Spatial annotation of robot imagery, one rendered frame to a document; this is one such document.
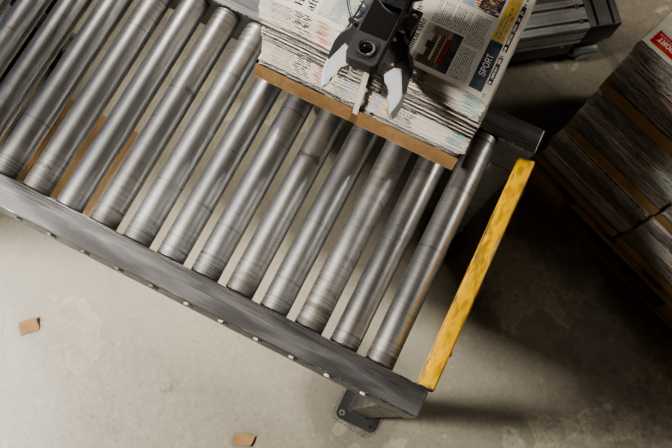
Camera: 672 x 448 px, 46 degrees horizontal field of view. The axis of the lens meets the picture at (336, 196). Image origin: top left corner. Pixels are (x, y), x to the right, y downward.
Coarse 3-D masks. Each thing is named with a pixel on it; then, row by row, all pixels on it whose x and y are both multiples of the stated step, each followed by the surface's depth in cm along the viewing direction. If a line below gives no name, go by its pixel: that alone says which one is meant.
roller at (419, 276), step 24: (480, 144) 139; (456, 168) 139; (480, 168) 138; (456, 192) 136; (432, 216) 137; (456, 216) 136; (432, 240) 134; (432, 264) 133; (408, 288) 132; (408, 312) 130; (384, 336) 129; (384, 360) 128
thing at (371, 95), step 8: (416, 8) 119; (384, 64) 118; (352, 72) 123; (360, 72) 122; (376, 72) 120; (384, 72) 119; (352, 80) 125; (360, 80) 124; (368, 80) 123; (376, 80) 122; (344, 88) 128; (352, 88) 127; (368, 88) 125; (376, 88) 124; (344, 96) 130; (352, 96) 130; (368, 96) 127; (376, 96) 127; (352, 104) 131; (360, 104) 130; (368, 104) 129; (376, 104) 128; (368, 112) 131
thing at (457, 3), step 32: (448, 0) 120; (480, 0) 121; (512, 0) 122; (416, 32) 117; (448, 32) 118; (480, 32) 118; (512, 32) 119; (416, 64) 115; (448, 64) 115; (480, 64) 116; (384, 96) 125; (416, 96) 121; (448, 96) 117; (480, 96) 114; (416, 128) 129; (448, 128) 125
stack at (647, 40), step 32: (640, 64) 149; (640, 96) 156; (576, 128) 183; (608, 128) 172; (640, 128) 163; (576, 160) 193; (608, 160) 181; (640, 160) 170; (544, 192) 217; (608, 192) 191; (576, 224) 218; (640, 224) 192; (608, 256) 216; (640, 288) 214
